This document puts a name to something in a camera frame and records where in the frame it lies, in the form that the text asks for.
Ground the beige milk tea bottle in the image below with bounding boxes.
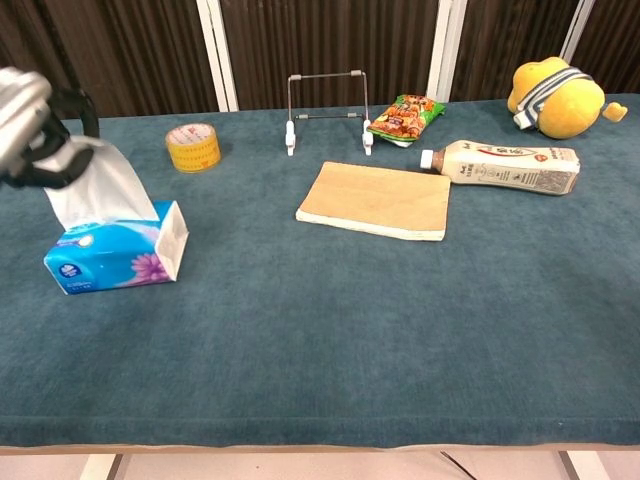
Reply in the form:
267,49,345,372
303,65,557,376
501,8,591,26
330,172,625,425
419,139,582,197

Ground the white table leg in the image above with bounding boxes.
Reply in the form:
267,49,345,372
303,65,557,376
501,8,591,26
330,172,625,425
78,453,125,480
558,450,610,480

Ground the green orange snack bag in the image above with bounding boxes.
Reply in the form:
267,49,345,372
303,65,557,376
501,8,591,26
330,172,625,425
365,93,447,149

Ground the white partition post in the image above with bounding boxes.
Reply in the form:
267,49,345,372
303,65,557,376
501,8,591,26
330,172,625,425
195,0,240,113
426,0,469,104
559,0,600,62

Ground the white tissue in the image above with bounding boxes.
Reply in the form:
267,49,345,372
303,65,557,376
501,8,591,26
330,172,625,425
34,135,162,228

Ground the yellow plush toy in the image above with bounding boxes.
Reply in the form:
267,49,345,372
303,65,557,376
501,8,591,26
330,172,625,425
506,56,630,141

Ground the blue tissue box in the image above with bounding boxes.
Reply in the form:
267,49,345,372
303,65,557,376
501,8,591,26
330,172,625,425
42,200,191,297

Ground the metal wire stand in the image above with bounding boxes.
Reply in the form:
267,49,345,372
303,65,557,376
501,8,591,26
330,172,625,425
285,70,376,158

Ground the yellow packing tape roll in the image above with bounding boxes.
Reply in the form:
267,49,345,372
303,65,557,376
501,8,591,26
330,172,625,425
164,123,223,175

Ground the dark teal table cloth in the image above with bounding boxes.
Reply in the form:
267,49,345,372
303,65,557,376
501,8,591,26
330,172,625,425
0,91,640,450

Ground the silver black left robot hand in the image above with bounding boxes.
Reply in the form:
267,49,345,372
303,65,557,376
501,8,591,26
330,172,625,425
0,66,101,191

